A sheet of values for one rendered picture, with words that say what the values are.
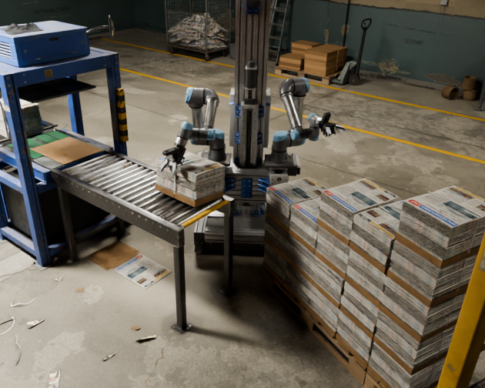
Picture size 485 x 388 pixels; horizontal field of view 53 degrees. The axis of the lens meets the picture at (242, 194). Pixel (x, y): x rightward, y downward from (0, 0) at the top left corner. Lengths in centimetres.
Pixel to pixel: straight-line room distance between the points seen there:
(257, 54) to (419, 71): 627
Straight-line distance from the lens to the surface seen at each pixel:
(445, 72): 963
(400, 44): 982
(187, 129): 315
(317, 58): 937
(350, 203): 283
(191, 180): 311
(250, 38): 375
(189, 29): 1102
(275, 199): 337
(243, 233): 401
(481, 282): 206
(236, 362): 327
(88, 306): 377
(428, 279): 250
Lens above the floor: 239
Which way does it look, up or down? 28 degrees down
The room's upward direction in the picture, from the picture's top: 2 degrees clockwise
